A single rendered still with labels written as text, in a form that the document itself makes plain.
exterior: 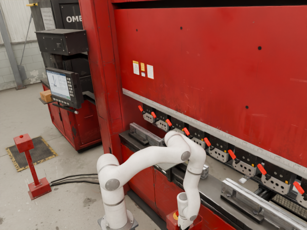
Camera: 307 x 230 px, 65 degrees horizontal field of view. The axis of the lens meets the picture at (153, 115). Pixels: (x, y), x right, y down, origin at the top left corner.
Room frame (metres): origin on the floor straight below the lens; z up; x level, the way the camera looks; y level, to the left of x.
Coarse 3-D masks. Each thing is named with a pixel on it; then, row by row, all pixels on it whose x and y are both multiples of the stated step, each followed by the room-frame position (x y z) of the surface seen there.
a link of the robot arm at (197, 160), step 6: (168, 132) 1.21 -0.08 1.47; (174, 132) 1.19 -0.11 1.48; (168, 138) 1.16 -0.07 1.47; (186, 138) 1.19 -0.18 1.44; (192, 144) 1.16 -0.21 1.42; (192, 150) 1.14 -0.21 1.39; (198, 150) 1.13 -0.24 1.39; (204, 150) 1.16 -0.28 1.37; (192, 156) 1.12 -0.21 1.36; (198, 156) 1.12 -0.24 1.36; (204, 156) 1.13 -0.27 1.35; (192, 162) 1.13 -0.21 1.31; (198, 162) 1.12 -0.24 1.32; (204, 162) 1.14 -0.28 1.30; (192, 168) 1.12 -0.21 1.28; (198, 168) 1.12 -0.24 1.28
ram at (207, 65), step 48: (144, 48) 2.01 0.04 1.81; (192, 48) 1.59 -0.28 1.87; (240, 48) 1.31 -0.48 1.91; (288, 48) 1.11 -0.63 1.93; (144, 96) 2.05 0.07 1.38; (192, 96) 1.58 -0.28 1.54; (240, 96) 1.28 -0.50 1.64; (288, 96) 1.08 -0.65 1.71; (240, 144) 1.25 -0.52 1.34; (288, 144) 1.04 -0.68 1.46
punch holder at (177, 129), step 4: (172, 116) 1.75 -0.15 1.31; (172, 120) 1.75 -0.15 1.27; (176, 120) 1.71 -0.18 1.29; (180, 120) 1.68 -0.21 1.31; (172, 124) 1.75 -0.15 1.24; (176, 124) 1.71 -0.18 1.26; (180, 124) 1.67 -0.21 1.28; (184, 124) 1.64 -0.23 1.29; (188, 124) 1.67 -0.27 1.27; (176, 128) 1.71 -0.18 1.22; (180, 128) 1.67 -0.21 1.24; (188, 128) 1.67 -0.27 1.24; (180, 132) 1.67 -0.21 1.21; (184, 132) 1.64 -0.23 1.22; (188, 136) 1.68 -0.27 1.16
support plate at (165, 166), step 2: (156, 164) 1.55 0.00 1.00; (158, 164) 1.55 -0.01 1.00; (160, 164) 1.55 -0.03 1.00; (162, 164) 1.55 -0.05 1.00; (164, 164) 1.54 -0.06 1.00; (166, 164) 1.54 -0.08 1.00; (168, 164) 1.54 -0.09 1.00; (170, 164) 1.54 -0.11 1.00; (172, 164) 1.54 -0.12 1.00; (174, 164) 1.54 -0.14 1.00; (176, 164) 1.54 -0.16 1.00; (158, 166) 1.54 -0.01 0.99; (160, 166) 1.52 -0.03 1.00; (162, 166) 1.52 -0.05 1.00; (164, 166) 1.52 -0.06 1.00; (166, 166) 1.52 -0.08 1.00; (168, 166) 1.52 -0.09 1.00; (170, 166) 1.52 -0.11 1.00; (172, 166) 1.52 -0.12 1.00; (174, 166) 1.53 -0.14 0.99; (162, 168) 1.50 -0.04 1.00; (164, 168) 1.49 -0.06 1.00; (166, 168) 1.49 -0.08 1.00; (168, 168) 1.49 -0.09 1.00; (164, 170) 1.47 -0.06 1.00; (166, 170) 1.48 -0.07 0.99
